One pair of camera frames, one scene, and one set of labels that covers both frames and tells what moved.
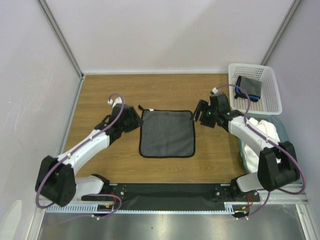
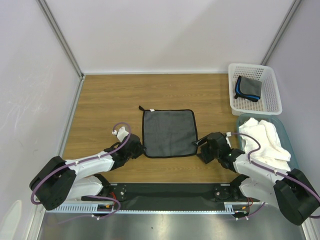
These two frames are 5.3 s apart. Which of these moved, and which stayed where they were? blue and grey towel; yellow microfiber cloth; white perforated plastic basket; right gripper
Moved: right gripper
Stayed: blue and grey towel; white perforated plastic basket; yellow microfiber cloth
